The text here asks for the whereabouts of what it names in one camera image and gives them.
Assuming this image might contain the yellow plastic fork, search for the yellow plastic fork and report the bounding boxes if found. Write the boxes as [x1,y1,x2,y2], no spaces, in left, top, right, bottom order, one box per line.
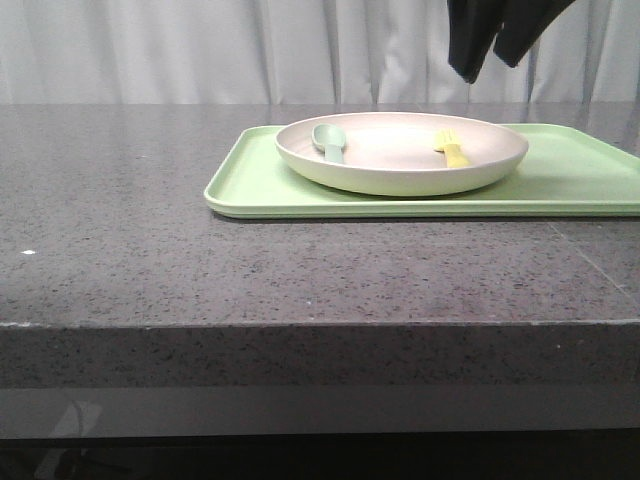
[434,129,471,168]

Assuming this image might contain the white round plate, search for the white round plate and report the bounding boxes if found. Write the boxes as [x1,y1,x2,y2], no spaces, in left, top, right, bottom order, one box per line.
[275,112,529,197]

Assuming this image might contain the light green serving tray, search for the light green serving tray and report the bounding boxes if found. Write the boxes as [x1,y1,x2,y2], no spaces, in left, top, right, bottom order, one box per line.
[203,124,639,219]

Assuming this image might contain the white curtain backdrop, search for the white curtain backdrop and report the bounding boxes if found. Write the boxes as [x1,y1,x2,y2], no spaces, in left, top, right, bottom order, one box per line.
[1,1,639,104]

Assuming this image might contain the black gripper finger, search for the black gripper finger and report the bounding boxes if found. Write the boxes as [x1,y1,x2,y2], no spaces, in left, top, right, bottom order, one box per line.
[447,0,506,84]
[494,0,574,68]

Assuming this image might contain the pale green plastic spoon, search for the pale green plastic spoon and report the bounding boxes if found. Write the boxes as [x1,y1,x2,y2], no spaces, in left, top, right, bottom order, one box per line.
[311,124,346,164]

